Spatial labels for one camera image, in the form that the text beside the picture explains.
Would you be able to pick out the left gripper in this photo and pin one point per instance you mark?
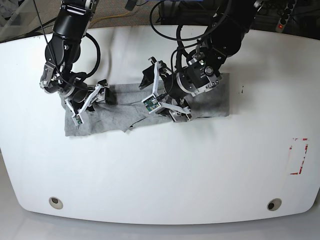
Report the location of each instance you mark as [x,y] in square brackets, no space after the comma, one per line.
[172,88]

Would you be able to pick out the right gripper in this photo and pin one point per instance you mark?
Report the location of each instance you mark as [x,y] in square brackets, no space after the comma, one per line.
[78,101]

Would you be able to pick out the grey T-shirt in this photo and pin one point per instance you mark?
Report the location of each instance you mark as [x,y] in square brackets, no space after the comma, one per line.
[129,112]

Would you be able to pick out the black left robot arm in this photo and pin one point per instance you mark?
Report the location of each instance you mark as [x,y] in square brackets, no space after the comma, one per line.
[222,38]

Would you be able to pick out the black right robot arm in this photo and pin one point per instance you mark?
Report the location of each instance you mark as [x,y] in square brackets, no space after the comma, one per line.
[63,50]

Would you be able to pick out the left table grommet hole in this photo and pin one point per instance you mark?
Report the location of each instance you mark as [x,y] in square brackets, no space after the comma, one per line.
[56,203]

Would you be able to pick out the table grommet hole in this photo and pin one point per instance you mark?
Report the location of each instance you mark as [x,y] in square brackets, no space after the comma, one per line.
[56,203]
[274,204]

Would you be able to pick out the black power strip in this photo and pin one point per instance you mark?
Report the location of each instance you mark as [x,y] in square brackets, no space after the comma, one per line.
[284,17]

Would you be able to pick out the red tape rectangle marking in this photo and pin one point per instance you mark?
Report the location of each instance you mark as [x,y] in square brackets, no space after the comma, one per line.
[297,156]

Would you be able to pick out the right table grommet hole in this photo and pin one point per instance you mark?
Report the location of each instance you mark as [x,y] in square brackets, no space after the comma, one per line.
[274,204]

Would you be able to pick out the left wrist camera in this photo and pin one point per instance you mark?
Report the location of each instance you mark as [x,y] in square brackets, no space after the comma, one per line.
[151,103]

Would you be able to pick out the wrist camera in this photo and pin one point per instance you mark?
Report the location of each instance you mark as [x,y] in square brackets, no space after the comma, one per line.
[77,120]
[151,103]

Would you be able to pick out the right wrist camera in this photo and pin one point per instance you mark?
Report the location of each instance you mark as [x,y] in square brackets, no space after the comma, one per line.
[77,120]

